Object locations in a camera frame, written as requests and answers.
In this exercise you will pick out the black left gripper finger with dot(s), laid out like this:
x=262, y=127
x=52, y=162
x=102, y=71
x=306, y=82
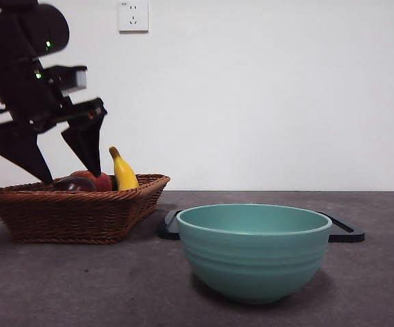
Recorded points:
x=86, y=146
x=16, y=143

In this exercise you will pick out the dark red plum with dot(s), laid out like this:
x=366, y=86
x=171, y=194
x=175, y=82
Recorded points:
x=74, y=185

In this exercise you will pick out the teal ribbed bowl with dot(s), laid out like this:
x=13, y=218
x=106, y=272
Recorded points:
x=255, y=265

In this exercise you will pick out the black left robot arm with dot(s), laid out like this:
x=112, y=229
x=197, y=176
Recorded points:
x=13, y=41

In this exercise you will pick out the red orange peach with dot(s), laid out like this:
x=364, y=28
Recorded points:
x=105, y=182

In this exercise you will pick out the dark green fruit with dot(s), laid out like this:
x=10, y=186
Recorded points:
x=114, y=184

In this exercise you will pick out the yellow banana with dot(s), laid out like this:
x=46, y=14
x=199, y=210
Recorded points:
x=124, y=173

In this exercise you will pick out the brown wicker basket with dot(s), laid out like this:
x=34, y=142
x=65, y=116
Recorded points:
x=74, y=218

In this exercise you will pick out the black rectangular tray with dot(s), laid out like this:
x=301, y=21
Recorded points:
x=169, y=231

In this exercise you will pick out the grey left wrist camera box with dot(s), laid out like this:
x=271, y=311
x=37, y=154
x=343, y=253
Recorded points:
x=79, y=78

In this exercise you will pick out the white wall socket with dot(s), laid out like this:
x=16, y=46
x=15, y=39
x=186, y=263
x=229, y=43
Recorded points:
x=133, y=17

